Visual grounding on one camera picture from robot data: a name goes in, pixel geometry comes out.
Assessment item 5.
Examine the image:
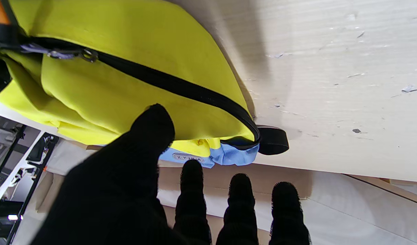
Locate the blue and yellow school bag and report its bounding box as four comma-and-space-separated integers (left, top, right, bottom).
0, 0, 290, 169

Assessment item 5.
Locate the black metal equipment rack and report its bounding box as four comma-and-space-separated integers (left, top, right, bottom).
0, 114, 59, 245

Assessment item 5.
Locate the beige corner sofa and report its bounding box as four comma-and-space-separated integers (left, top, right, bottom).
35, 140, 417, 245

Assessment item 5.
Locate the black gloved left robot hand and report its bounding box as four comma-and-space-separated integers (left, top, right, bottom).
31, 104, 312, 245

